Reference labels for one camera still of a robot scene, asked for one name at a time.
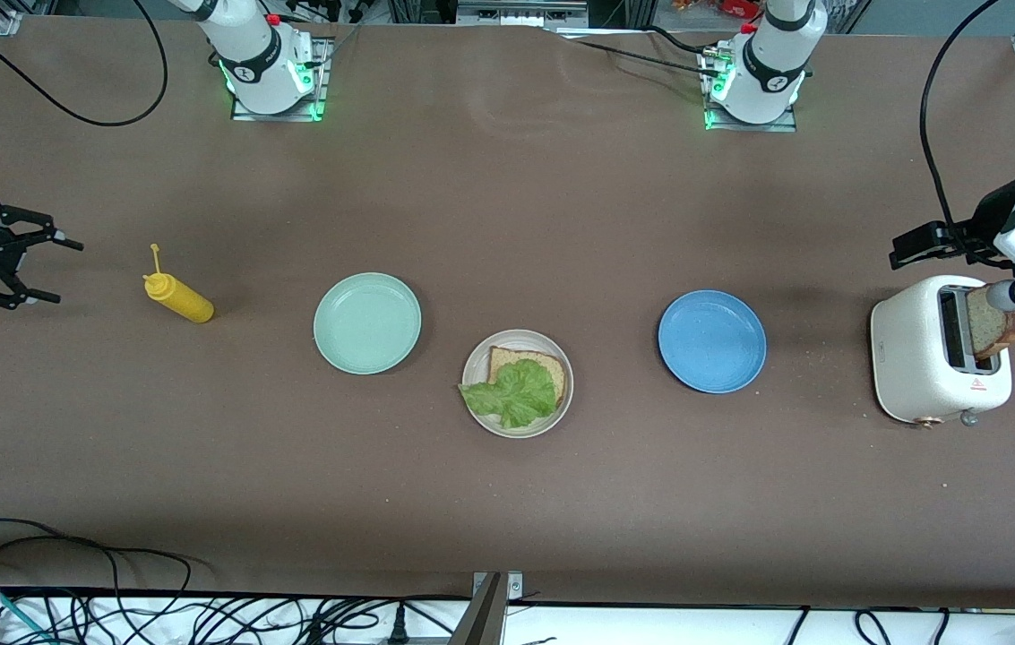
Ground yellow mustard squeeze bottle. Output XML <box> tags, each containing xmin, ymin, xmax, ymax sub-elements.
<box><xmin>142</xmin><ymin>243</ymin><xmax>215</xmax><ymax>324</ymax></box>

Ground brown bread slice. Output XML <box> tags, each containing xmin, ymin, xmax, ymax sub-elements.
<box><xmin>489</xmin><ymin>345</ymin><xmax>568</xmax><ymax>411</ymax></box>
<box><xmin>964</xmin><ymin>287</ymin><xmax>1015</xmax><ymax>361</ymax></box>

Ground green lettuce leaf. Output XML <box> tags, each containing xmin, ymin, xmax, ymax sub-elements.
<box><xmin>458</xmin><ymin>358</ymin><xmax>559</xmax><ymax>429</ymax></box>

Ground blue plate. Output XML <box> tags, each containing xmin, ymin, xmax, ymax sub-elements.
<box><xmin>658</xmin><ymin>288</ymin><xmax>768</xmax><ymax>395</ymax></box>

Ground light green plate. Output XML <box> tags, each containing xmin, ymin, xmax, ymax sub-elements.
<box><xmin>313</xmin><ymin>271</ymin><xmax>423</xmax><ymax>375</ymax></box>

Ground beige plate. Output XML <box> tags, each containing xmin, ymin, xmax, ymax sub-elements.
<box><xmin>461</xmin><ymin>329</ymin><xmax>575</xmax><ymax>440</ymax></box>

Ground white toaster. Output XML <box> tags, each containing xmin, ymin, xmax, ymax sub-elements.
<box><xmin>870</xmin><ymin>274</ymin><xmax>1013</xmax><ymax>429</ymax></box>

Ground red snack packaging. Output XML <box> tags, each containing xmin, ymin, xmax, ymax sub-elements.
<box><xmin>673</xmin><ymin>0</ymin><xmax>763</xmax><ymax>21</ymax></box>

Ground brown table cover sheet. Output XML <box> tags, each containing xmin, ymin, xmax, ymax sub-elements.
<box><xmin>0</xmin><ymin>16</ymin><xmax>1015</xmax><ymax>610</ymax></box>

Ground grey metal box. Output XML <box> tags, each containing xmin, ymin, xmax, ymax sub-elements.
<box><xmin>456</xmin><ymin>0</ymin><xmax>589</xmax><ymax>28</ymax></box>

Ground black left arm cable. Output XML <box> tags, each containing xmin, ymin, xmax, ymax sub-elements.
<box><xmin>919</xmin><ymin>0</ymin><xmax>1015</xmax><ymax>261</ymax></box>

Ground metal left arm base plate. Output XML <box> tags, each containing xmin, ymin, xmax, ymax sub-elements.
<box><xmin>702</xmin><ymin>49</ymin><xmax>799</xmax><ymax>133</ymax></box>

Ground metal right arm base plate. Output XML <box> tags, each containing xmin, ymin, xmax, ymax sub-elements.
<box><xmin>229</xmin><ymin>36</ymin><xmax>331</xmax><ymax>123</ymax></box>

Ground black base cable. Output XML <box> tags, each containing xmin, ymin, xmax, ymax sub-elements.
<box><xmin>574</xmin><ymin>25</ymin><xmax>727</xmax><ymax>80</ymax></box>

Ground grey metal bracket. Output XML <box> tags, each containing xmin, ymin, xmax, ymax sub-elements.
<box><xmin>446</xmin><ymin>571</ymin><xmax>524</xmax><ymax>645</ymax></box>

